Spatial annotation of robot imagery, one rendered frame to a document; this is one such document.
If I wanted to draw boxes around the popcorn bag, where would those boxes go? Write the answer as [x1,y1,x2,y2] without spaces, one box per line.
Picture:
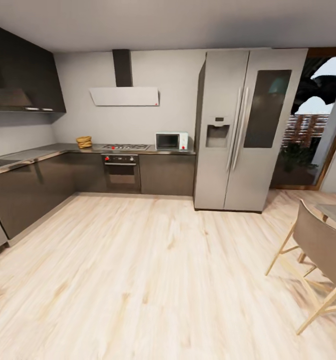
[76,136,92,148]

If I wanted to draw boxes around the microwave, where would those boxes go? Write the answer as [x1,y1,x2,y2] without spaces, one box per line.
[155,131,188,150]

